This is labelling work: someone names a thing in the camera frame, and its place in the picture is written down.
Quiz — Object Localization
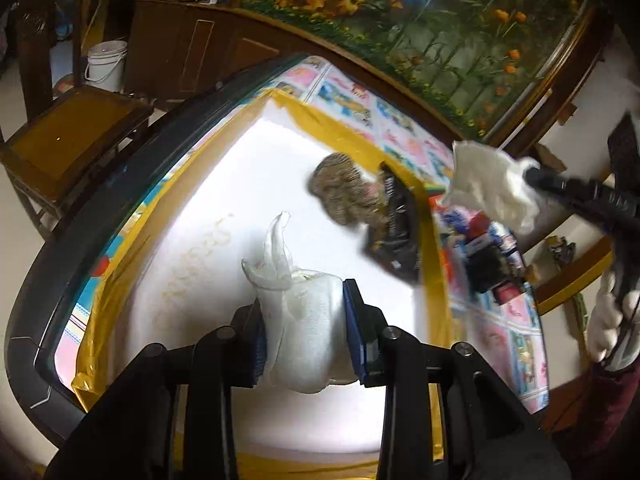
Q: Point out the flower wall poster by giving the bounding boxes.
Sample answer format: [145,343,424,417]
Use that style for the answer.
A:
[240,0,598,138]

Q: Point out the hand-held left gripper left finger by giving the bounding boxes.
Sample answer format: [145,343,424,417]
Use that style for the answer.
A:
[45,304,267,480]

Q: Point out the wooden chair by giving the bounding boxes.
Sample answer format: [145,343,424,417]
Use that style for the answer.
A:
[0,0,156,241]

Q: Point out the black sock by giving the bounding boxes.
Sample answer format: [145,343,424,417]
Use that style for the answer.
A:
[467,245,507,294]

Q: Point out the white gauze cloth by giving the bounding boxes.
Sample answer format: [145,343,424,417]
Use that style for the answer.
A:
[241,211,361,394]

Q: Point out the brown patterned cloth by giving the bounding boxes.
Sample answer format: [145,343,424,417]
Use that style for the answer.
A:
[307,152,388,226]

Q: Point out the cardboard piece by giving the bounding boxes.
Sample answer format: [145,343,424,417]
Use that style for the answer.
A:
[536,144,570,173]

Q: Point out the white foam box yellow tape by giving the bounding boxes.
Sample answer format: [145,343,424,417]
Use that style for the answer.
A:
[70,87,456,480]

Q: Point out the person's right forearm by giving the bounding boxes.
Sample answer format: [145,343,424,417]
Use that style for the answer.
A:
[562,360,640,466]

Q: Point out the white plastic bucket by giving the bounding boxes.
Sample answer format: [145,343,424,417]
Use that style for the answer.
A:
[84,40,129,94]

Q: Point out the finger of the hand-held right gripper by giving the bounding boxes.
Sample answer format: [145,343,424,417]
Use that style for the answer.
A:
[537,184,613,211]
[523,165,603,196]

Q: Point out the person's right hand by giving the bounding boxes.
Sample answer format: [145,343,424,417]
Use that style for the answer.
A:
[585,255,640,373]

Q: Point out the black snack packet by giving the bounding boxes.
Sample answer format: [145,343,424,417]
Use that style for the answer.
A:
[361,161,426,283]

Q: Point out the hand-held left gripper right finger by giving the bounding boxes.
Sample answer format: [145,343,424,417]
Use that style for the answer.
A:
[342,279,571,480]

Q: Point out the white wall shelf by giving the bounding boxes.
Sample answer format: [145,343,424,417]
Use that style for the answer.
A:
[500,22,640,311]

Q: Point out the printed plastic tablecloth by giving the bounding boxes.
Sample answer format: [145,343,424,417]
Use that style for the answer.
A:
[52,55,551,413]

